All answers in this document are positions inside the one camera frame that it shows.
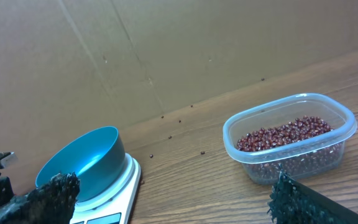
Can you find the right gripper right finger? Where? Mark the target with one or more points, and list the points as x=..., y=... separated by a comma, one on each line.
x=294, y=203

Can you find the blue plastic bowl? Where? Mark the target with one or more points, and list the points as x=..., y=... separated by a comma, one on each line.
x=97, y=158

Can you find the red beans in container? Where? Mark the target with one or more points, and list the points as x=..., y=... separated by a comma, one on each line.
x=296, y=166

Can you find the clear plastic container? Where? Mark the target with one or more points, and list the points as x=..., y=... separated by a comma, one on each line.
x=282, y=111

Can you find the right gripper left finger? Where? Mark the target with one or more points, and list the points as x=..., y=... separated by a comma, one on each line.
x=53, y=202

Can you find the white digital kitchen scale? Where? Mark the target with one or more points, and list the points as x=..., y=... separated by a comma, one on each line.
x=114, y=205

